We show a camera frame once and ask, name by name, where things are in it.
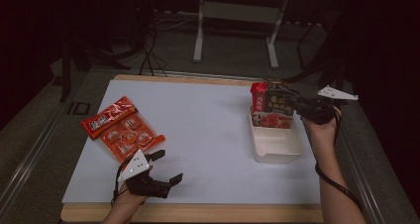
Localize white two-compartment box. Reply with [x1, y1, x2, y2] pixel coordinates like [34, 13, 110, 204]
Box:
[248, 104, 305, 164]

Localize person's right hand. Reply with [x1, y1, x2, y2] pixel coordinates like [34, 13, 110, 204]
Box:
[301, 106, 342, 137]

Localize white table mat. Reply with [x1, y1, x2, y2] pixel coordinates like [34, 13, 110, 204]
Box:
[61, 79, 322, 205]

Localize white metal frame stand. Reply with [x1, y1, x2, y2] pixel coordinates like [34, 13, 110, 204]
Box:
[192, 0, 291, 70]

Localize orange snack packet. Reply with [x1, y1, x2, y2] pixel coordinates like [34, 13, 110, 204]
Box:
[80, 95, 166, 164]

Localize red and black food packet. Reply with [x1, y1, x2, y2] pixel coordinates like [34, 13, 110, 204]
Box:
[250, 81, 295, 130]

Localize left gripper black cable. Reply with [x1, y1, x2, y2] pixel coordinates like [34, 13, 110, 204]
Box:
[110, 156, 133, 208]

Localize black floor cables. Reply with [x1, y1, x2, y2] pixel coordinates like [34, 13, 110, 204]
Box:
[137, 15, 168, 77]

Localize black floor plate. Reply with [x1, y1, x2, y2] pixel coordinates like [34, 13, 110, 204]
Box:
[66, 101, 91, 116]

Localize person's left hand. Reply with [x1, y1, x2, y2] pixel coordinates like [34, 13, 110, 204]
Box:
[113, 180, 150, 208]

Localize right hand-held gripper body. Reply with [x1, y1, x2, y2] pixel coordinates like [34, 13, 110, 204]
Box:
[292, 84, 360, 126]

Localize black stand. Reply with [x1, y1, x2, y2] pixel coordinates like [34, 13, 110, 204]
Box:
[58, 35, 132, 103]
[281, 15, 350, 96]

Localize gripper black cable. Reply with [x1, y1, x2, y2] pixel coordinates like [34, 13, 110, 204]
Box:
[110, 156, 133, 208]
[314, 108, 365, 213]

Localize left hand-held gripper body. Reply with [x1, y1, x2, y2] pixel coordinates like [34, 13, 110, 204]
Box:
[117, 149, 171, 199]

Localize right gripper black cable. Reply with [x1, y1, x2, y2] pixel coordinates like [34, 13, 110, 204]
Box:
[314, 108, 365, 213]

